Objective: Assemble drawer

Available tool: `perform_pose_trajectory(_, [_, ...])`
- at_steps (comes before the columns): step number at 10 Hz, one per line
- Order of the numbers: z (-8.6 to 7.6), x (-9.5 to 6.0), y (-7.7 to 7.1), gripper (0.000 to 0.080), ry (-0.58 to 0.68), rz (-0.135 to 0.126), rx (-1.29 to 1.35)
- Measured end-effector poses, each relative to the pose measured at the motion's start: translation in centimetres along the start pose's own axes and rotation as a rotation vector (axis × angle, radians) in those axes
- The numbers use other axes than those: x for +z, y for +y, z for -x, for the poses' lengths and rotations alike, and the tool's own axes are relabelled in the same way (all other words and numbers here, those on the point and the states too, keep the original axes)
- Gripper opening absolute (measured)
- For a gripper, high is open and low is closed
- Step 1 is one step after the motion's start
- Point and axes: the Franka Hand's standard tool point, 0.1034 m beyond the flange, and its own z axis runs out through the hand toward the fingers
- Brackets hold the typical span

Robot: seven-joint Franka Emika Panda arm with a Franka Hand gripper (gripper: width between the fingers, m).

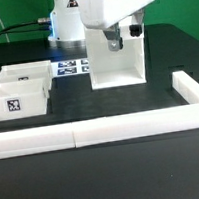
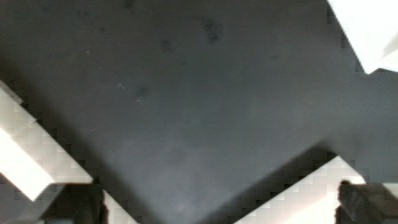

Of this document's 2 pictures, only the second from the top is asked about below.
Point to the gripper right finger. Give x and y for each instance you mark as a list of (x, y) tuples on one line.
[(368, 203)]

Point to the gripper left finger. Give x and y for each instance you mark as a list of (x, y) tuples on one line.
[(77, 207)]

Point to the white drawer tray with tag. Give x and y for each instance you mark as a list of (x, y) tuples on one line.
[(38, 167)]

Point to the white drawer cabinet box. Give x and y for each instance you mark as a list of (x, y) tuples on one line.
[(368, 20)]

